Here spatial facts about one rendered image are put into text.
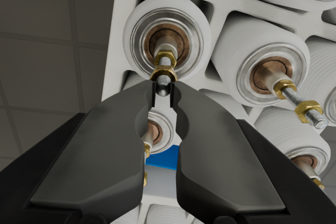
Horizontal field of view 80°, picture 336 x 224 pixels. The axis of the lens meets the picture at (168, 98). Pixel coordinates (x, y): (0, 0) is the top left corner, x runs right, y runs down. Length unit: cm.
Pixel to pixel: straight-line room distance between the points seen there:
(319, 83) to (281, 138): 10
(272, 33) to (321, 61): 10
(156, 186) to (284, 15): 42
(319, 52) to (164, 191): 41
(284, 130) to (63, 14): 47
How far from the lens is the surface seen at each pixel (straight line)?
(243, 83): 25
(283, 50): 25
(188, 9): 21
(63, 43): 53
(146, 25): 21
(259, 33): 24
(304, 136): 35
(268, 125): 37
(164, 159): 53
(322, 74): 31
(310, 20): 34
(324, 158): 38
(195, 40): 21
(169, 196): 52
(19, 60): 60
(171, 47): 19
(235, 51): 24
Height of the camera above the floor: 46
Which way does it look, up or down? 60 degrees down
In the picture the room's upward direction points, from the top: 180 degrees clockwise
